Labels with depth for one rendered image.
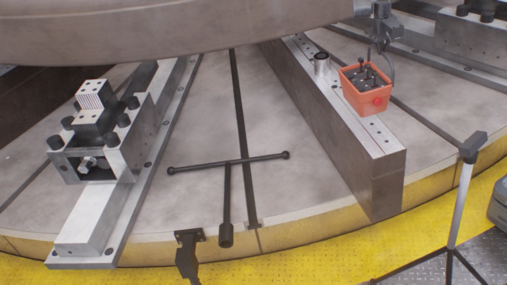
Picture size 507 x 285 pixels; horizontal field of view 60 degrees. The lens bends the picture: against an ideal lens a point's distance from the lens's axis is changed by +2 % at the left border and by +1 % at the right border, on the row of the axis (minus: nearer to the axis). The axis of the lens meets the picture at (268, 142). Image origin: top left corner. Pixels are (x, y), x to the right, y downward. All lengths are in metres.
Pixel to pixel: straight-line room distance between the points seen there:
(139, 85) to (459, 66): 1.85
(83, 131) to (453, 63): 2.07
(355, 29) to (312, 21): 1.10
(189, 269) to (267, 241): 0.43
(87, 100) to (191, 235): 0.78
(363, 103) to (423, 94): 1.05
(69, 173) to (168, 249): 0.58
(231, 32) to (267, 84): 0.80
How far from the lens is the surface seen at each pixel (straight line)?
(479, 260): 2.27
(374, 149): 1.69
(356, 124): 1.80
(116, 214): 2.13
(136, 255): 2.31
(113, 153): 2.02
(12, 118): 3.08
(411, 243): 2.26
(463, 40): 2.66
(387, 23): 1.54
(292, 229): 2.13
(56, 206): 2.46
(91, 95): 2.12
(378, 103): 1.62
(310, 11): 2.12
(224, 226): 1.92
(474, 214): 2.43
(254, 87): 2.80
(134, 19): 2.10
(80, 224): 2.07
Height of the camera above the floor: 1.82
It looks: 40 degrees down
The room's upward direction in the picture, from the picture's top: 11 degrees counter-clockwise
